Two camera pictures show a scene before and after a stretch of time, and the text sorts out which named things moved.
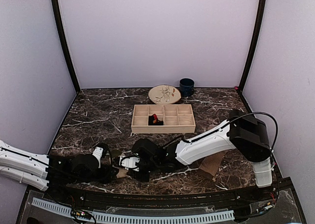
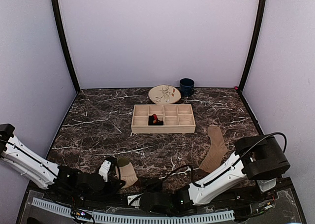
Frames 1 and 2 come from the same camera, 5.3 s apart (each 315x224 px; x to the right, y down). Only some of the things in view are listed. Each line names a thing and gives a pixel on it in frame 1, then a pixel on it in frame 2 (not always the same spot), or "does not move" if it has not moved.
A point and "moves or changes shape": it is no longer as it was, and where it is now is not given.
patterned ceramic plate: [164, 94] does not move
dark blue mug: [186, 87] does not move
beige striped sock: [122, 172] moves or changes shape
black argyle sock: [153, 120] does not move
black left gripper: [106, 173] -> [113, 187]
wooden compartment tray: [176, 118] does not move
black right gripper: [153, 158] -> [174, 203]
